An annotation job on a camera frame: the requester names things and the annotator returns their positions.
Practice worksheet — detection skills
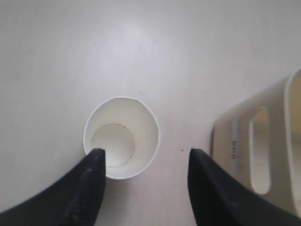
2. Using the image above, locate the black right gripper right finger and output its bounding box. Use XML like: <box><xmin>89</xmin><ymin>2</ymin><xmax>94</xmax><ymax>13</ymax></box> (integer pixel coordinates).
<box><xmin>188</xmin><ymin>148</ymin><xmax>301</xmax><ymax>226</ymax></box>

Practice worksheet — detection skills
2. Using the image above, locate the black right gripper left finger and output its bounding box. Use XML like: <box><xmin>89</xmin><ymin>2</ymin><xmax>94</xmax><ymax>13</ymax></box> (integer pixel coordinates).
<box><xmin>0</xmin><ymin>148</ymin><xmax>106</xmax><ymax>226</ymax></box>

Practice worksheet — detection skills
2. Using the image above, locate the white paper cup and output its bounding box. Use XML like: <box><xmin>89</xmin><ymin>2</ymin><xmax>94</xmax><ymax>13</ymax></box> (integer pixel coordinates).
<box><xmin>82</xmin><ymin>97</ymin><xmax>161</xmax><ymax>180</ymax></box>

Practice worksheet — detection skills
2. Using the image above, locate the left cream plastic bin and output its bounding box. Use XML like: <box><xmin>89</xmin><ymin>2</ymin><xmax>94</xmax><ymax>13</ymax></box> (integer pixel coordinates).
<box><xmin>211</xmin><ymin>72</ymin><xmax>301</xmax><ymax>216</ymax></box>

